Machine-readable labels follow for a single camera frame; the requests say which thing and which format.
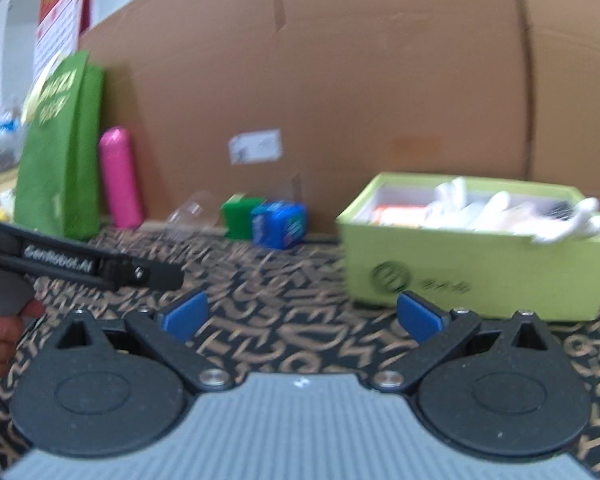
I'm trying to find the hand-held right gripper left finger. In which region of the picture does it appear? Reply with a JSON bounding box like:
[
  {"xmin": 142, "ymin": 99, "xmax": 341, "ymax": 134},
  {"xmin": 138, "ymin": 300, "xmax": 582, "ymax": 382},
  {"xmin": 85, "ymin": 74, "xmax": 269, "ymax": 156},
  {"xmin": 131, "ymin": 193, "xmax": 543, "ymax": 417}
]
[{"xmin": 50, "ymin": 287, "xmax": 233, "ymax": 391}]

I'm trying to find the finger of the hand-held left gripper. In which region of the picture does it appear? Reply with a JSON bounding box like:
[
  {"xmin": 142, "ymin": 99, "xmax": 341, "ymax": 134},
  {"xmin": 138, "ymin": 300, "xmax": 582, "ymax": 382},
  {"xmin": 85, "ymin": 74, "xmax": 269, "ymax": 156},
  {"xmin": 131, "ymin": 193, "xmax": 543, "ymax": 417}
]
[{"xmin": 100, "ymin": 255, "xmax": 185, "ymax": 292}]

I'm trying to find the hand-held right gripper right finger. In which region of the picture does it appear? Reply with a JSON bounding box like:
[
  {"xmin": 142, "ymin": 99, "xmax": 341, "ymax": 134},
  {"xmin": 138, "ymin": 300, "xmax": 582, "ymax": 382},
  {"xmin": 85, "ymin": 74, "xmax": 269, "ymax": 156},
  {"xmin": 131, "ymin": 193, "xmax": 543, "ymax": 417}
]
[{"xmin": 372, "ymin": 291, "xmax": 561, "ymax": 392}]

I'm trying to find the light green cardboard box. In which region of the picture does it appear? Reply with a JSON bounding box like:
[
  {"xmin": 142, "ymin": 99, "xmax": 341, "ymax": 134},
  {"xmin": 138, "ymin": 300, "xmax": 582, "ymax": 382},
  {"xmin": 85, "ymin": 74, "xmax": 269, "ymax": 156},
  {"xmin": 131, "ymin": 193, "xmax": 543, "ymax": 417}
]
[{"xmin": 336, "ymin": 172, "xmax": 600, "ymax": 322}]

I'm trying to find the white yellow medicine box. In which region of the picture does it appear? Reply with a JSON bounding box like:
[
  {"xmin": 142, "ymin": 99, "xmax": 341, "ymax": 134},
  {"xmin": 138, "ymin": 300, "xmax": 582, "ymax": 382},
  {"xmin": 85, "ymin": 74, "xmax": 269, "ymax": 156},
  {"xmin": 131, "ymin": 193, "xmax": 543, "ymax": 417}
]
[{"xmin": 372, "ymin": 204, "xmax": 431, "ymax": 227}]

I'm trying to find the white pink plush toy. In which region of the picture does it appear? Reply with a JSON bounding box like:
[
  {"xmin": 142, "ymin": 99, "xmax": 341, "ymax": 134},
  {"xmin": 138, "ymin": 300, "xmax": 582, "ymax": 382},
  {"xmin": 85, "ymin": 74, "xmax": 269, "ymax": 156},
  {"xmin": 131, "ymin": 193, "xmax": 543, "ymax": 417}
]
[{"xmin": 425, "ymin": 177, "xmax": 600, "ymax": 246}]

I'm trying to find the person's left hand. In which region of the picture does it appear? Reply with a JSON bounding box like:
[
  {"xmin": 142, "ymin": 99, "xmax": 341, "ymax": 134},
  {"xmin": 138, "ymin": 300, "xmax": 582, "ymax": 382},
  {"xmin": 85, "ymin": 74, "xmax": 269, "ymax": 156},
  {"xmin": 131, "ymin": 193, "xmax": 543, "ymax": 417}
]
[{"xmin": 0, "ymin": 300, "xmax": 46, "ymax": 378}]

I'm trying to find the clear plastic bottle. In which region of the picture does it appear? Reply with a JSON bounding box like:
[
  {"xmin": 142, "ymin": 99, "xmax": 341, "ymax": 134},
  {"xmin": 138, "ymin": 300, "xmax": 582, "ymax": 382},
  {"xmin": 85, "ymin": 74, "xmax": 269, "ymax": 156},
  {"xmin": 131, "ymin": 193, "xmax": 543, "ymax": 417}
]
[{"xmin": 166, "ymin": 190, "xmax": 228, "ymax": 233}]

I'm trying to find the black letter print tablecloth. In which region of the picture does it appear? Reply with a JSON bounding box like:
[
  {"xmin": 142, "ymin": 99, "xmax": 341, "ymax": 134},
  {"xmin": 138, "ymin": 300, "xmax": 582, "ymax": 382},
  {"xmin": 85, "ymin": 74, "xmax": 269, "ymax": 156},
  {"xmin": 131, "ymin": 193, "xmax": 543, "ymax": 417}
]
[{"xmin": 0, "ymin": 220, "xmax": 600, "ymax": 480}]

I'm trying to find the pink thermos bottle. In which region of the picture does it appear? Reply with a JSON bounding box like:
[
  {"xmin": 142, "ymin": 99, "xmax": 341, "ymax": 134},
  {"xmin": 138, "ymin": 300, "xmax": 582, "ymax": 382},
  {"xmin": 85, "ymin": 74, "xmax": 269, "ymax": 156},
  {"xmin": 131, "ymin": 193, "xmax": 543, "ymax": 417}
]
[{"xmin": 98, "ymin": 127, "xmax": 145, "ymax": 228}]

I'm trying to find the green paper bag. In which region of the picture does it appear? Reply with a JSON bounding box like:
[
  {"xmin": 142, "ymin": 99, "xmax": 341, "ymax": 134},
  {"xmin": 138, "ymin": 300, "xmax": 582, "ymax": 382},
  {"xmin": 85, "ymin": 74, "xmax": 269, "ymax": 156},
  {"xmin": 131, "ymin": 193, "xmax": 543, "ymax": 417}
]
[{"xmin": 14, "ymin": 51, "xmax": 106, "ymax": 241}]

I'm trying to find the small green box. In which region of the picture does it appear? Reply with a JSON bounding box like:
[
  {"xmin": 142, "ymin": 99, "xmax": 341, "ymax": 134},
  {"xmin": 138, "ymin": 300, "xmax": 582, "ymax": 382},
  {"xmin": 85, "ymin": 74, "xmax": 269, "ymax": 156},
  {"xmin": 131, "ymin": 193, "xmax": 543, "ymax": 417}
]
[{"xmin": 221, "ymin": 194, "xmax": 265, "ymax": 240}]

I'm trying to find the blue cube box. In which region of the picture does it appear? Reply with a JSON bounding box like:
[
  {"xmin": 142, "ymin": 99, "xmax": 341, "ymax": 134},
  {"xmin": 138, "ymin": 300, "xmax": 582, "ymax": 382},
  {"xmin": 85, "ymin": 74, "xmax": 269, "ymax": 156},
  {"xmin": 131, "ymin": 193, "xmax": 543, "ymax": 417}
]
[{"xmin": 251, "ymin": 201, "xmax": 308, "ymax": 250}]

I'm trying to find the white shipping label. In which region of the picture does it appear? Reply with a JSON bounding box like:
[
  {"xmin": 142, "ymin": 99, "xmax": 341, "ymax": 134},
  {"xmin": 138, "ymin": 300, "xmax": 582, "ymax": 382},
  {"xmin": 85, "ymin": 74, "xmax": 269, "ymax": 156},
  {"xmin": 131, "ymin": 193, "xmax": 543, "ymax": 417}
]
[{"xmin": 228, "ymin": 130, "xmax": 283, "ymax": 165}]

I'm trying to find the large brown cardboard sheet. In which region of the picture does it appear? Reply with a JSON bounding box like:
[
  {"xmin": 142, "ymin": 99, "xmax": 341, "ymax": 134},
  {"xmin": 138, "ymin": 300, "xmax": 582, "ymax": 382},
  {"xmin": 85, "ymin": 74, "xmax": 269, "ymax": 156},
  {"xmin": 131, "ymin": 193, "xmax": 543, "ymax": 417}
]
[{"xmin": 77, "ymin": 0, "xmax": 600, "ymax": 236}]

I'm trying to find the red wall poster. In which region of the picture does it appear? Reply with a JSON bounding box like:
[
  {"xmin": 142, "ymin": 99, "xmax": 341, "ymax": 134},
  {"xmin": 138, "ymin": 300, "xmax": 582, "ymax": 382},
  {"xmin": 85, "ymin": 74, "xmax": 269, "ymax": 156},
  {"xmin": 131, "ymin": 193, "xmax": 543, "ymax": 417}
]
[{"xmin": 32, "ymin": 0, "xmax": 95, "ymax": 86}]

